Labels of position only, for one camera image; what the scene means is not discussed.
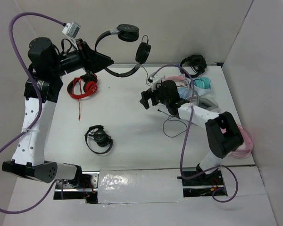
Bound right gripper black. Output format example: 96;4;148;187
140;82;170;110

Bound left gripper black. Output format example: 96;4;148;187
50;38;114;77

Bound black wired headphones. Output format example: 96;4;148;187
94;24;188;138

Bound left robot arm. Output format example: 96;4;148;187
2;37;114;188

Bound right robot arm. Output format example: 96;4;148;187
140;80;244;185

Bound red black headphones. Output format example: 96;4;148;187
67;73;98;121

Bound pink blue cat-ear headphones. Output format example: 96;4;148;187
165;74;192;99

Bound teal white headphones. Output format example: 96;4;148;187
193;77;212;96

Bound grey white headphones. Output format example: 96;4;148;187
187;94;221;113

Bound small black folded headphones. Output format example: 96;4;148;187
84;125;113;155

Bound glossy white tape sheet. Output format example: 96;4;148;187
98;169;184;204

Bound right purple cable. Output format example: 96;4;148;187
150;64;239;202

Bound purple cable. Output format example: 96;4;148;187
150;64;239;202
0;12;69;214

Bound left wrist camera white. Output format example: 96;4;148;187
62;21;81;46

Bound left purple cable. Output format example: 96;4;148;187
0;12;69;214

